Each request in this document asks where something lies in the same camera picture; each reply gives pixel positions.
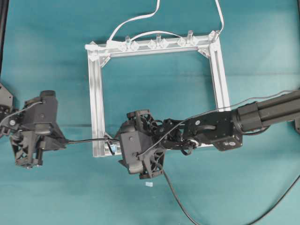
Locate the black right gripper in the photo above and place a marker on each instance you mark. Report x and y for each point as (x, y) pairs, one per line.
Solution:
(154, 158)

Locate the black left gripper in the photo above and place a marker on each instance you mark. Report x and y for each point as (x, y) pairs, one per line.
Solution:
(28, 147)

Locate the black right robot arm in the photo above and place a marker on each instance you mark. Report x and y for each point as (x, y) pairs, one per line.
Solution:
(225, 129)

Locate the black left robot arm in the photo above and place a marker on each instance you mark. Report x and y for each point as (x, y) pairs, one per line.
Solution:
(9, 121)

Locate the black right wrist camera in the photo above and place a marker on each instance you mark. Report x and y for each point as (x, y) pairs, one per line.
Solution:
(133, 141)

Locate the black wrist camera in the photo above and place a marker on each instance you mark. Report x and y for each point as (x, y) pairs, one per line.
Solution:
(45, 114)
(133, 141)

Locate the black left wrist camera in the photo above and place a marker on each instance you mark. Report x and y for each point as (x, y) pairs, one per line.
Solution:
(45, 114)

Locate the square aluminium extrusion frame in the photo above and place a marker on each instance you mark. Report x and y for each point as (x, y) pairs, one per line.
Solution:
(171, 75)

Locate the black vertical frame post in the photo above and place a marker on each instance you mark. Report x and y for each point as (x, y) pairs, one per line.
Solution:
(4, 4)

